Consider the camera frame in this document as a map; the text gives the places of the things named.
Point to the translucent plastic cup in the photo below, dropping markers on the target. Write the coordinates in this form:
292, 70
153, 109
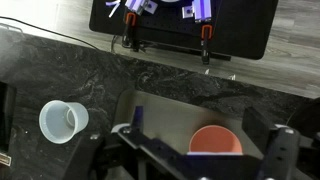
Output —
60, 121

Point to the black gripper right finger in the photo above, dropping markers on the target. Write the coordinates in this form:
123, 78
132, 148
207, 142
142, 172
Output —
259, 129

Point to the orange black clamp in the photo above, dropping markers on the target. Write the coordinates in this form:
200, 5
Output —
206, 35
127, 38

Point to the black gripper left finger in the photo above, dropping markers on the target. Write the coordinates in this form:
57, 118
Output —
137, 121

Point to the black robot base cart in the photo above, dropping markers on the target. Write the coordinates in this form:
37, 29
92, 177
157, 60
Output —
241, 28

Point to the salmon pink bowl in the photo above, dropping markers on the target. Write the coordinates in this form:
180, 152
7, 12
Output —
215, 139

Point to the left orange black clamp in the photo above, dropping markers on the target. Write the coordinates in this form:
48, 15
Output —
127, 38

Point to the stainless steel sink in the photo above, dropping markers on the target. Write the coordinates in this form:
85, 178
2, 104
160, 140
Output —
174, 122

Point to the right orange black clamp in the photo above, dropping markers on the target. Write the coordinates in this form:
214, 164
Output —
206, 35

